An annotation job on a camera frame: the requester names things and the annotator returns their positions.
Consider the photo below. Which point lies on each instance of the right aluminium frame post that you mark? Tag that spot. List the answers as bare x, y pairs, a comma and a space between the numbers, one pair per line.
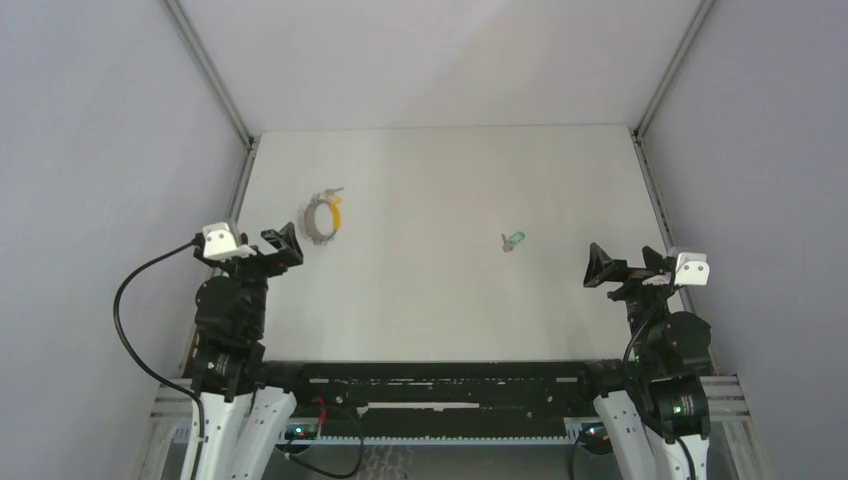
639, 134

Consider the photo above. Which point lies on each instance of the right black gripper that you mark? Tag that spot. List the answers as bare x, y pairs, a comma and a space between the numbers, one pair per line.
602, 267

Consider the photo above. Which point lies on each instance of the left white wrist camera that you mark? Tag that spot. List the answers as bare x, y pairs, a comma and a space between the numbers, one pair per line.
219, 241

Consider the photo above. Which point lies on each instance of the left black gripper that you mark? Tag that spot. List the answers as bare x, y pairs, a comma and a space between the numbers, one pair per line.
284, 241

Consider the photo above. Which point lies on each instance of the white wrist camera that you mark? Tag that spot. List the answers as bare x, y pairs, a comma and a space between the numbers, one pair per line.
219, 241
691, 268

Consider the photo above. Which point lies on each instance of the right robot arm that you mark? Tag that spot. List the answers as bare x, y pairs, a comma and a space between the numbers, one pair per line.
652, 406

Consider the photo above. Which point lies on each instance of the aluminium frame post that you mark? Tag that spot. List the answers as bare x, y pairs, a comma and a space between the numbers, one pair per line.
639, 134
199, 55

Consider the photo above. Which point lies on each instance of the left aluminium frame post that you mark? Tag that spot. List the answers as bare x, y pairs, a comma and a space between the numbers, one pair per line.
199, 55

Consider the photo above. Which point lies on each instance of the key with green tag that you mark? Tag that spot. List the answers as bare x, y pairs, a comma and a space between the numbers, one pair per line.
509, 242

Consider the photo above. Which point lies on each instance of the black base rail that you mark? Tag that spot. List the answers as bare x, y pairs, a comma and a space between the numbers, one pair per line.
453, 401

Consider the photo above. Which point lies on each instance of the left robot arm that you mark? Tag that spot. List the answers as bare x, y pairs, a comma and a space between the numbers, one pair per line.
236, 417

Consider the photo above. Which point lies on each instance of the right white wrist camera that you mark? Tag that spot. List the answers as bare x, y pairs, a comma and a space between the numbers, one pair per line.
691, 268

